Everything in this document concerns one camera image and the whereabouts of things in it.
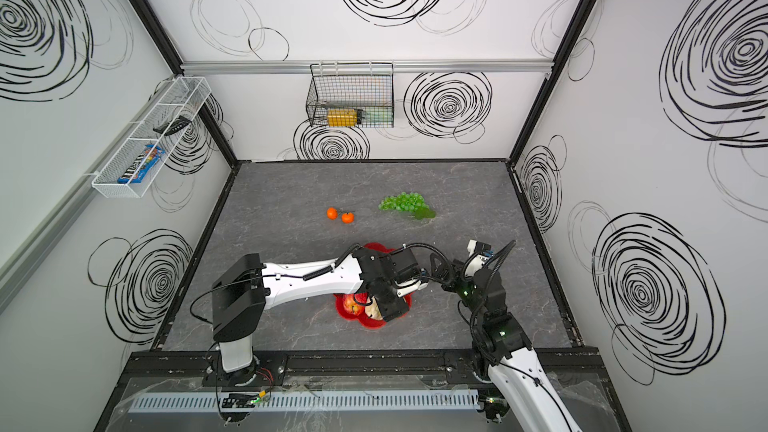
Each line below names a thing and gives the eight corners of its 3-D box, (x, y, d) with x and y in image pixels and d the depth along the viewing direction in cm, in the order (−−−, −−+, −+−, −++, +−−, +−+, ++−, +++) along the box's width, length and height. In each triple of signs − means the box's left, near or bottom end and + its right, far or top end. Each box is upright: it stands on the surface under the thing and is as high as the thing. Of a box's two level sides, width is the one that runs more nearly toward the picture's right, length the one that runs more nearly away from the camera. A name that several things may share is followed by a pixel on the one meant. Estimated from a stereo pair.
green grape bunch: (380, 209, 108) (379, 200, 104) (386, 195, 112) (386, 185, 108) (433, 223, 104) (435, 214, 100) (437, 208, 109) (439, 198, 104)
